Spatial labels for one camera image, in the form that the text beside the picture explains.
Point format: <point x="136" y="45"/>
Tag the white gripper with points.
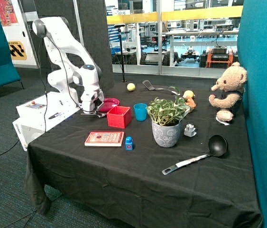
<point x="92" y="101"/>

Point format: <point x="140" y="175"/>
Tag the silver spoon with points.
<point x="98" y="114"/>

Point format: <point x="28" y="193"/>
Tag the blue plastic cup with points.
<point x="140" y="111"/>

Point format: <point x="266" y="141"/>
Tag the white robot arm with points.
<point x="77" y="80"/>

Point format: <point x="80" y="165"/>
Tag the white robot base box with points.
<point x="41" y="114"/>

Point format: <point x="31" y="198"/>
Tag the pink plastic plate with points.
<point x="109" y="103"/>

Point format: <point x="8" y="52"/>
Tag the red open box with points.
<point x="119" y="117"/>

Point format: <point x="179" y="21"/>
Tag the red book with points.
<point x="110" y="139"/>

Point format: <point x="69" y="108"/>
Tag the yellow tennis ball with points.
<point x="131" y="87"/>

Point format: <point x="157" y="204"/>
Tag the blue toy block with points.
<point x="129" y="143"/>

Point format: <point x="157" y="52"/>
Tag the black slotted spatula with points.
<point x="150" y="87"/>

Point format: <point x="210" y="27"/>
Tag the green potted plant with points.
<point x="166" y="112"/>

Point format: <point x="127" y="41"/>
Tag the grey patterned flower pot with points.
<point x="166" y="136"/>

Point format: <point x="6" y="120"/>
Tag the black tablecloth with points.
<point x="215" y="192"/>

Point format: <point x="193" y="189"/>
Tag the yellow black sign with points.
<point x="17" y="51"/>

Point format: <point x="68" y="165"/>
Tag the yellow lemon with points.
<point x="188" y="93"/>

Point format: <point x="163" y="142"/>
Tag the orange toy carrot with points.
<point x="190" y="102"/>

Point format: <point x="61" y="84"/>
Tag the white power adapter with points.
<point x="189" y="130"/>

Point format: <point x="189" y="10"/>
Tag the black ladle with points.
<point x="217" y="146"/>

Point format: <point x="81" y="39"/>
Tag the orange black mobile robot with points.
<point x="219" y="57"/>

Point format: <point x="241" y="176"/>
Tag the beige teddy bear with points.
<point x="231" y="83"/>

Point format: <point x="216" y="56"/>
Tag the white lab table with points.
<point x="191" y="47"/>

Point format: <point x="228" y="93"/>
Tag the red wall poster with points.
<point x="7" y="14"/>

